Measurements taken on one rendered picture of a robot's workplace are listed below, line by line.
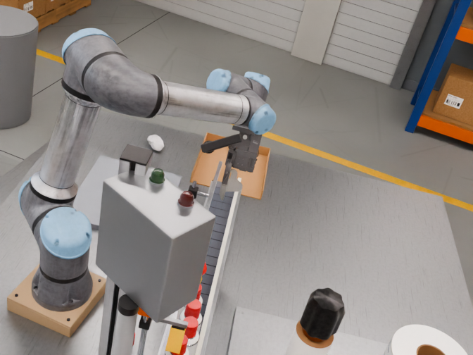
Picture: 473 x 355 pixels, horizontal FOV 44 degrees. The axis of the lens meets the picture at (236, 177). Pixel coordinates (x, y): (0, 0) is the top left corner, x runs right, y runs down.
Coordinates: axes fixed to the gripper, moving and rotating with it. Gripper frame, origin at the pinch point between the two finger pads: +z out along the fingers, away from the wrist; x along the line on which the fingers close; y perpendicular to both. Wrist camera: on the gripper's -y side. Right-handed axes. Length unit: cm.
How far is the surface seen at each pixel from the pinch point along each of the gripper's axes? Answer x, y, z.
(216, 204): 26.2, -1.0, 6.3
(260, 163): 62, 11, -9
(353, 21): 362, 71, -138
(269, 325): -13.2, 21.0, 28.9
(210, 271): -0.9, 2.4, 21.8
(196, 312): -40.0, 1.7, 21.8
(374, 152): 263, 96, -29
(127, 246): -72, -11, 4
